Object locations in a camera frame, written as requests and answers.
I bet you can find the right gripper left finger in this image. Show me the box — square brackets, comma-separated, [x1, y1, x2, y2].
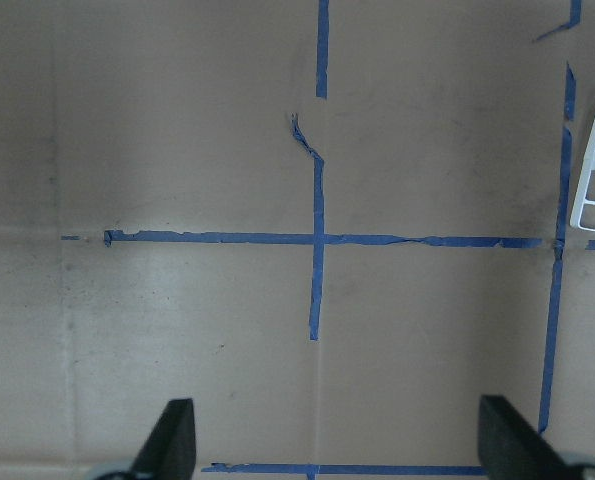
[131, 398, 196, 480]

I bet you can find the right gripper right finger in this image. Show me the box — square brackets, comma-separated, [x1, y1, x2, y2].
[477, 395, 577, 480]

